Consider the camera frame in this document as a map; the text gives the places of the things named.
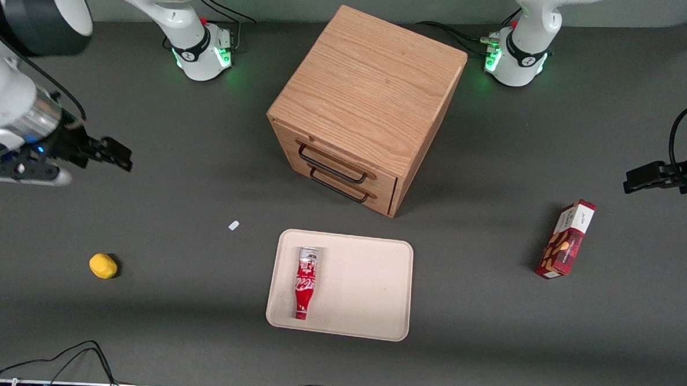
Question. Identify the beige plastic tray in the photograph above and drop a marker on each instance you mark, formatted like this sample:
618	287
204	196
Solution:
362	286

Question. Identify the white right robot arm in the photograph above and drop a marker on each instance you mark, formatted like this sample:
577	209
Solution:
11	103

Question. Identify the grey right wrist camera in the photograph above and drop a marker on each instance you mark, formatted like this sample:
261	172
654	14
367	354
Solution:
31	175

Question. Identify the yellow lemon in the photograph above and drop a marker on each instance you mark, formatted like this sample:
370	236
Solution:
103	266

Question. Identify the red coke bottle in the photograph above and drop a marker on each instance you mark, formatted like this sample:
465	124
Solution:
305	287

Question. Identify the red cookie box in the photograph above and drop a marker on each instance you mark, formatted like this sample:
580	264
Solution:
566	240

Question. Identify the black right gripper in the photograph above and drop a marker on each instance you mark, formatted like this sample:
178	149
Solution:
71	141

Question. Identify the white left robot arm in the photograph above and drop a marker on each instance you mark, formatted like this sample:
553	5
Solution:
527	44

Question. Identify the wooden drawer cabinet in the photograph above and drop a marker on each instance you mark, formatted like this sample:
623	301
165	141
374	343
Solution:
371	84

